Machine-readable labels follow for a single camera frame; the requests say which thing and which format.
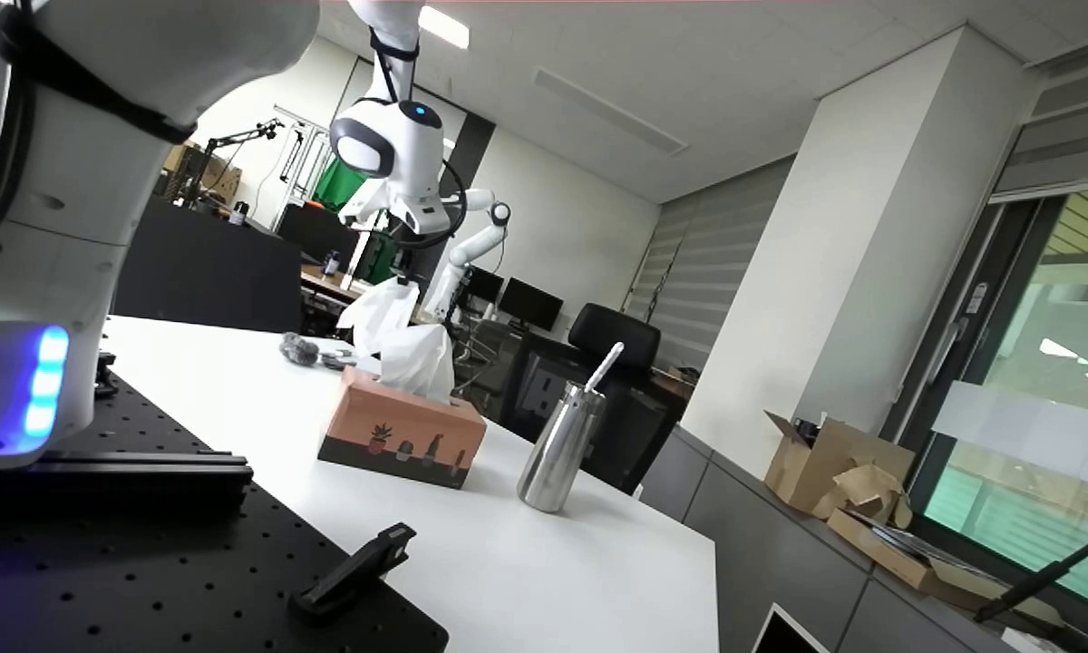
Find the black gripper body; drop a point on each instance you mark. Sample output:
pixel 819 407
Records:
pixel 423 254

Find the white tissue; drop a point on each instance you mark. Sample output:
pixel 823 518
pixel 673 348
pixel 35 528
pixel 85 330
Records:
pixel 402 348

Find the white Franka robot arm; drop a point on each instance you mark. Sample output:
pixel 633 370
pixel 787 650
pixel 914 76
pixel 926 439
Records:
pixel 85 204

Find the small white robot arm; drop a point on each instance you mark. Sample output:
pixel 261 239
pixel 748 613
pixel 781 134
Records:
pixel 475 239

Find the orange tissue box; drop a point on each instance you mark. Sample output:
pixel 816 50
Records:
pixel 393 437

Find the open cardboard box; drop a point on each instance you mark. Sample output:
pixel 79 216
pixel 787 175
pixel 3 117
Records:
pixel 816 464

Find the small black computer monitor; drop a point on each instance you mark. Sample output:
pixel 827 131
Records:
pixel 482 283

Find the wooden desk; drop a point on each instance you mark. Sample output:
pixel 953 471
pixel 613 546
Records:
pixel 324 283

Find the wide black computer monitor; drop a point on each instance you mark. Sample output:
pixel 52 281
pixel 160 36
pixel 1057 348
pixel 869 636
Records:
pixel 530 302

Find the large black monitor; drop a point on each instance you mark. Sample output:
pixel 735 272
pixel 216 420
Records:
pixel 318 238

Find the grey object on table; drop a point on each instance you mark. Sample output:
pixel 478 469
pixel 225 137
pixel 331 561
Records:
pixel 312 348

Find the green cloth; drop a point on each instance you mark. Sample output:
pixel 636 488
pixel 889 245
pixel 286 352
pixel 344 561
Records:
pixel 331 186

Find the white straw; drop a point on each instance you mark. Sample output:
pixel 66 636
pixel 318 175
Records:
pixel 607 365

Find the black office chair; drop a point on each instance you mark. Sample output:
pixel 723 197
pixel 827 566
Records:
pixel 613 336

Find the steel tumbler cup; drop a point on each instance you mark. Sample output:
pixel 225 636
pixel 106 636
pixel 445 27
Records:
pixel 561 456

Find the black partition panel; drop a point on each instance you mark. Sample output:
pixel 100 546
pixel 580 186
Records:
pixel 202 272

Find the brown boxes stack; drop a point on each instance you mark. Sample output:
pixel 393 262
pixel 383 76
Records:
pixel 203 171

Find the grey roller blind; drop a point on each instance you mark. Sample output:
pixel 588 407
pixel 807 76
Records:
pixel 700 277

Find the black perforated breadboard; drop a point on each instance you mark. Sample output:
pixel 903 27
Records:
pixel 145 581

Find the grey cabinet counter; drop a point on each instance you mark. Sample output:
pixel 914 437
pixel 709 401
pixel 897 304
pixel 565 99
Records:
pixel 762 555

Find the white framed board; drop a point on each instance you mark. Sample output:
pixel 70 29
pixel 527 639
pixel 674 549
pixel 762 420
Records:
pixel 785 636

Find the flat cardboard piece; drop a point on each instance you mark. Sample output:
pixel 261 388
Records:
pixel 894 561

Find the black tripod leg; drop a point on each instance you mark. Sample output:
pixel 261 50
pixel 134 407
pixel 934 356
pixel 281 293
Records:
pixel 1044 566

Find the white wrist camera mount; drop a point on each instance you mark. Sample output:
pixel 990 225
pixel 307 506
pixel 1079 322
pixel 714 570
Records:
pixel 367 217

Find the white metal rack frame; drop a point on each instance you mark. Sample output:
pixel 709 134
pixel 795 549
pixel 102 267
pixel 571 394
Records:
pixel 295 137

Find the black mounting rail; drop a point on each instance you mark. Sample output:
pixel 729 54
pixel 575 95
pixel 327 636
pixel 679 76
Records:
pixel 108 483

